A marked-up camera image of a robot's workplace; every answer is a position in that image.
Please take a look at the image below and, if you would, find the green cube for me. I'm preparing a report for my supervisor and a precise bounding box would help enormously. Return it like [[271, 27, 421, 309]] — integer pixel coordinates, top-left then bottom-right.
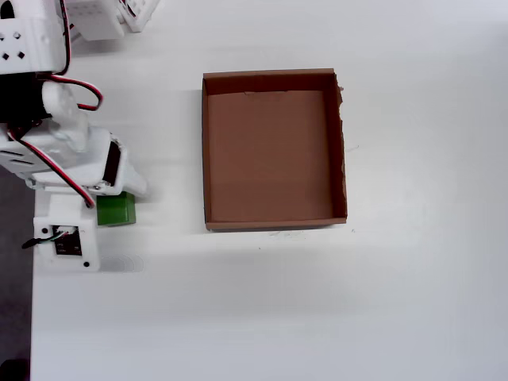
[[96, 190, 137, 229]]

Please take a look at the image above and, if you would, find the brown cardboard box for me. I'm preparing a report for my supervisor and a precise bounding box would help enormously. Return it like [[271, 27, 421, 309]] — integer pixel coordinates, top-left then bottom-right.
[[201, 67, 348, 233]]

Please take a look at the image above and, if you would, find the red black servo cable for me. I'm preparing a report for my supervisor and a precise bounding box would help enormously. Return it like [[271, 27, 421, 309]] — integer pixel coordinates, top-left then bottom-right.
[[6, 130, 97, 210], [37, 0, 105, 113]]

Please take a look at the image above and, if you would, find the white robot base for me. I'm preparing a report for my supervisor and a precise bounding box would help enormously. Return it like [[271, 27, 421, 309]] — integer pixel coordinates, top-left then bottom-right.
[[117, 0, 160, 33]]

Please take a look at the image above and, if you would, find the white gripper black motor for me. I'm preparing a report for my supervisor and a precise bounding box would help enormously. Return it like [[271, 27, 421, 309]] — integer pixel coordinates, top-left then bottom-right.
[[25, 125, 150, 205]]

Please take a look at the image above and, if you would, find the black camera cable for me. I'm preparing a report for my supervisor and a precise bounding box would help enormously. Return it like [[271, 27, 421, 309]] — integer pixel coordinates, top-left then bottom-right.
[[21, 228, 79, 250]]

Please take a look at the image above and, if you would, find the black rounded object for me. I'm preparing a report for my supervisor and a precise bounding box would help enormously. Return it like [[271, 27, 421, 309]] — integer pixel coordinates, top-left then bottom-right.
[[0, 358, 31, 381]]

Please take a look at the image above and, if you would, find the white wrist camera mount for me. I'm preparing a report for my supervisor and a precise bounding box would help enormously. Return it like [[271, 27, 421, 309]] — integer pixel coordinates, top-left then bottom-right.
[[33, 192, 100, 273]]

